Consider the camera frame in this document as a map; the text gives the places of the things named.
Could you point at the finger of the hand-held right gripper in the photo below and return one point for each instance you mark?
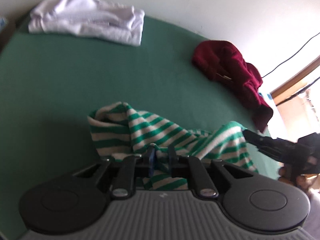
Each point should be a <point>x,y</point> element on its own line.
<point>267,145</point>

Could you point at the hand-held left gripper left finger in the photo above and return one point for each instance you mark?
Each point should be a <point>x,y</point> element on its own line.
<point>151,158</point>

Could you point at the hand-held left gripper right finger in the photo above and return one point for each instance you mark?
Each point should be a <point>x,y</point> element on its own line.
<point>172,158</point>

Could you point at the green striped shirt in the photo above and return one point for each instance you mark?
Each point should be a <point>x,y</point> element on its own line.
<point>150,127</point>

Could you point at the person's right hand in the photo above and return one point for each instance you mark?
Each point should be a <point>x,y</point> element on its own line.
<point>302,182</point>

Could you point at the dark red sweater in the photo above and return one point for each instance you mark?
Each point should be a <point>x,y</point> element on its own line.
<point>225,60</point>

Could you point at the green blanket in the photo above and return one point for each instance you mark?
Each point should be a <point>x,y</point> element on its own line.
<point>75,80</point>

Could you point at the white garment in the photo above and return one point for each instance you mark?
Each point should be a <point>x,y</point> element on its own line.
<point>87,17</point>

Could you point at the wooden door frame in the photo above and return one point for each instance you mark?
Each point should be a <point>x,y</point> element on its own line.
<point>295,82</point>

